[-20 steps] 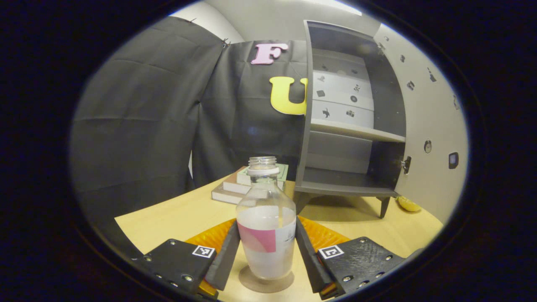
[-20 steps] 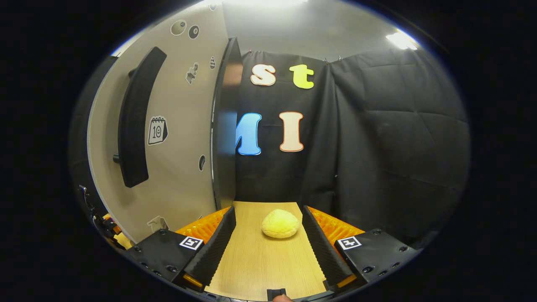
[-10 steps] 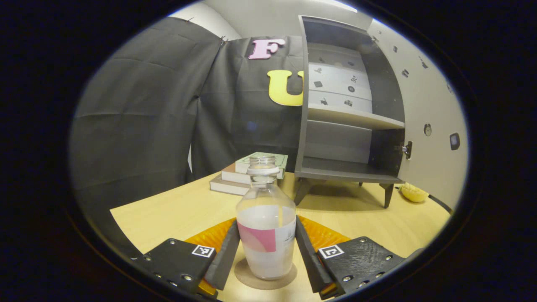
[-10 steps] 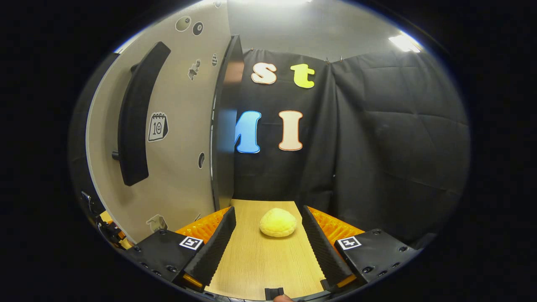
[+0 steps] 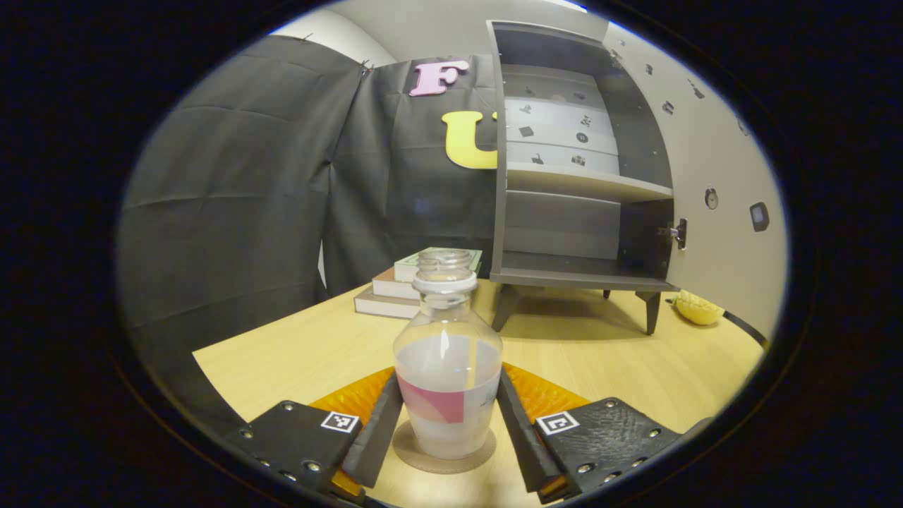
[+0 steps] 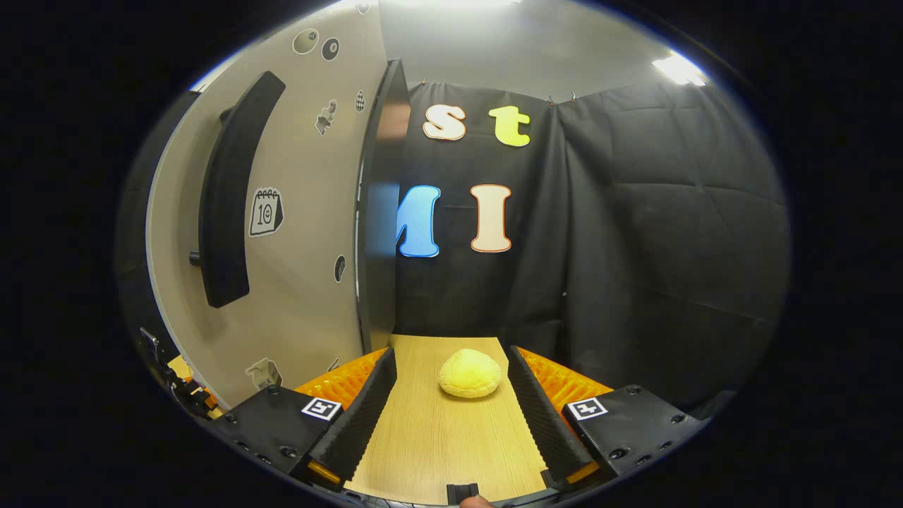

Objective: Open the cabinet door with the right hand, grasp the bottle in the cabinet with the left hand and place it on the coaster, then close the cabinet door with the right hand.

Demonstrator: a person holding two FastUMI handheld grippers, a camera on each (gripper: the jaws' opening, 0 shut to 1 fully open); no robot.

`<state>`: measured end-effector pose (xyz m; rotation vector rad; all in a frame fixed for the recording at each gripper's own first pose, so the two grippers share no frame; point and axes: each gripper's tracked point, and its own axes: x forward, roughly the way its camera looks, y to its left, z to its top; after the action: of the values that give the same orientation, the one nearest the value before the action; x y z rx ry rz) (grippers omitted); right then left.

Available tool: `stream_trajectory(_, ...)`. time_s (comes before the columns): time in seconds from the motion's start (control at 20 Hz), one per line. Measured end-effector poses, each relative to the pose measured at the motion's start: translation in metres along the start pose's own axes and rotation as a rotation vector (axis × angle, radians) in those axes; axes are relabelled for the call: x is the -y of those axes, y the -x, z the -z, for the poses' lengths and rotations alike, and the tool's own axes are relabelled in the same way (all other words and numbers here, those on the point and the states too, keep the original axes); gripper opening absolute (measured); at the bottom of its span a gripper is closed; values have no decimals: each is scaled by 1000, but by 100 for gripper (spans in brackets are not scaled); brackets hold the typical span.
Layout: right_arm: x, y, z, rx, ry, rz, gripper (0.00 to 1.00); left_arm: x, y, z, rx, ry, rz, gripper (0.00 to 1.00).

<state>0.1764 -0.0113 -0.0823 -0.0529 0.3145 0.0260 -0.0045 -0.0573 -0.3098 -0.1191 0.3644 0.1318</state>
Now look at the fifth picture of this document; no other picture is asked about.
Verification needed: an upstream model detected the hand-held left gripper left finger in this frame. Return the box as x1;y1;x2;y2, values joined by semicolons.
226;370;404;503

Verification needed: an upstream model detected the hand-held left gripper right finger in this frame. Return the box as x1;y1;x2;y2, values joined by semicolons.
496;363;706;503

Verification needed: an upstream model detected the clear plastic bottle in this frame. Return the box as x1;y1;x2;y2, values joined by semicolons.
393;248;504;461

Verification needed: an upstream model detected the beige cabinet door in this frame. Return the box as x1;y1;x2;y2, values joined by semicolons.
603;21;787;322

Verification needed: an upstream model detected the dark grey cabinet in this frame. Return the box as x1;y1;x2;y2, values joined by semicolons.
487;20;681;336

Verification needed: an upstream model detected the metal door hinge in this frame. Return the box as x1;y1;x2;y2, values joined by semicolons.
658;218;687;250

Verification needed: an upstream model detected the green book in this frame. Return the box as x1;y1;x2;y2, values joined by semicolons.
394;247;484;284

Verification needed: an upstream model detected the yellow plush toy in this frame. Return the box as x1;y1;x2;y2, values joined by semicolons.
672;289;726;327

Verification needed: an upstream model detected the black backdrop cloth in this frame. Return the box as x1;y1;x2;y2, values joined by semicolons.
116;35;502;424

